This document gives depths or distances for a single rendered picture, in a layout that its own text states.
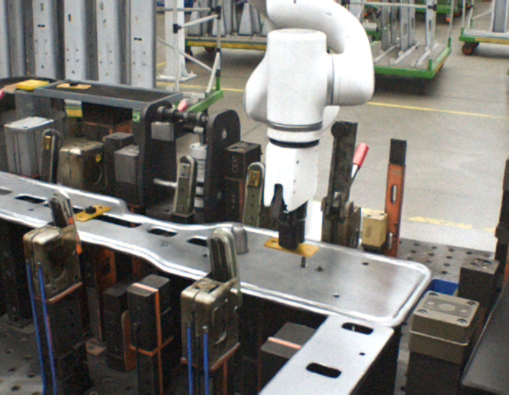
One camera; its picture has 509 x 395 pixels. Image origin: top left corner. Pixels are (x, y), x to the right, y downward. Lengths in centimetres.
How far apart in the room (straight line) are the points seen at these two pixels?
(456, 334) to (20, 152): 112
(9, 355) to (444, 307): 94
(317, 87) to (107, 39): 481
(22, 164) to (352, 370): 103
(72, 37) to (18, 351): 454
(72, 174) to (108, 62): 423
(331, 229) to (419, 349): 40
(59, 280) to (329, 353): 53
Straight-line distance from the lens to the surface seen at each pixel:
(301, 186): 107
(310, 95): 102
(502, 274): 125
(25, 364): 153
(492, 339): 99
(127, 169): 155
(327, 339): 100
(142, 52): 565
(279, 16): 113
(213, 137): 140
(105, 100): 169
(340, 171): 128
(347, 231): 129
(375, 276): 118
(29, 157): 170
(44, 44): 607
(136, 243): 129
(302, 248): 113
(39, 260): 124
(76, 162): 159
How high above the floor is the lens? 153
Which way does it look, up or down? 20 degrees down
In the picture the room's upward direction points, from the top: straight up
